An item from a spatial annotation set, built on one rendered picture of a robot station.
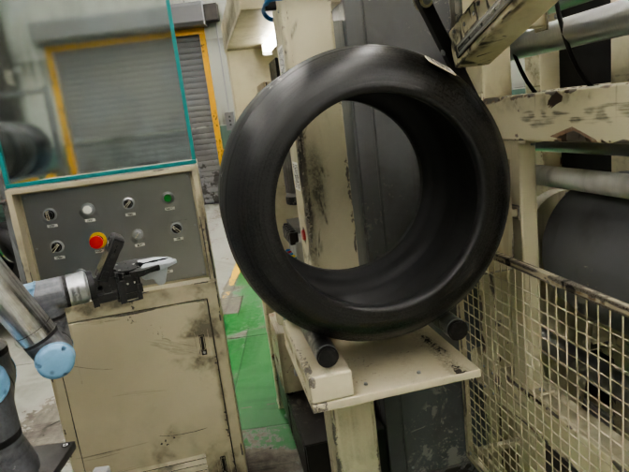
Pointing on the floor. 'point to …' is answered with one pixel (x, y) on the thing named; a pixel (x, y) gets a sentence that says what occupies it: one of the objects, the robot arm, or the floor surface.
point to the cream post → (327, 211)
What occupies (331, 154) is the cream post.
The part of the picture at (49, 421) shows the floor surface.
